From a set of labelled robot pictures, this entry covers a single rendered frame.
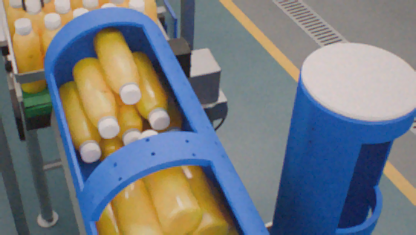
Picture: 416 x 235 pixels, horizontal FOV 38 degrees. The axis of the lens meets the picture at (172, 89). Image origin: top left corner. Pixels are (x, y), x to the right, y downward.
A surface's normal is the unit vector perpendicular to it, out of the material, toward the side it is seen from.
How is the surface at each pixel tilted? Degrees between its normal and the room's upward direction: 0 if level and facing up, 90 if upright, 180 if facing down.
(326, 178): 90
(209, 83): 90
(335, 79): 0
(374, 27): 0
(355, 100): 0
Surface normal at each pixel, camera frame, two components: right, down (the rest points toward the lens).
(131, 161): -0.34, -0.63
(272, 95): 0.00, -0.76
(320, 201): -0.47, 0.57
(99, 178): -0.70, -0.36
